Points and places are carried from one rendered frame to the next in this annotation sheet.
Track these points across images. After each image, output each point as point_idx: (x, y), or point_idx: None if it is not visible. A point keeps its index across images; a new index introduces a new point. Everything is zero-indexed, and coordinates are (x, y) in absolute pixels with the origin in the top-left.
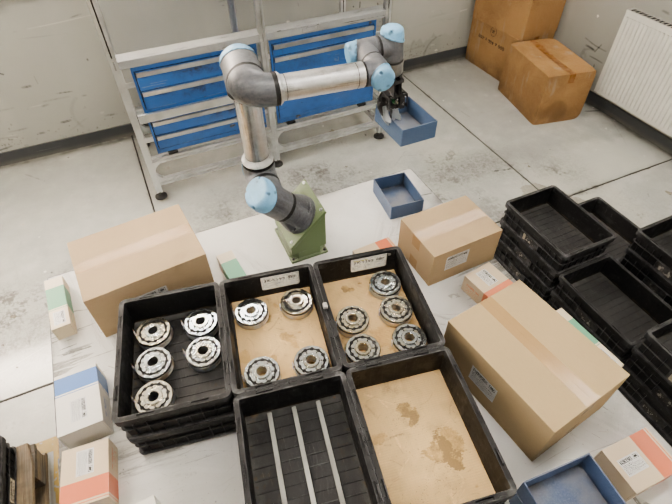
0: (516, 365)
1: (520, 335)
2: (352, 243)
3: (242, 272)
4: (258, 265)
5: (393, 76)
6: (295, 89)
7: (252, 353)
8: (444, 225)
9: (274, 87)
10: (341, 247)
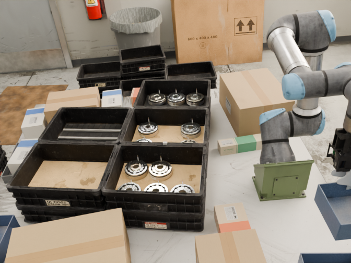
0: (62, 231)
1: (79, 247)
2: (267, 220)
3: (241, 143)
4: (255, 159)
5: (286, 88)
6: (273, 44)
7: (165, 130)
8: (234, 262)
9: (269, 32)
10: (263, 211)
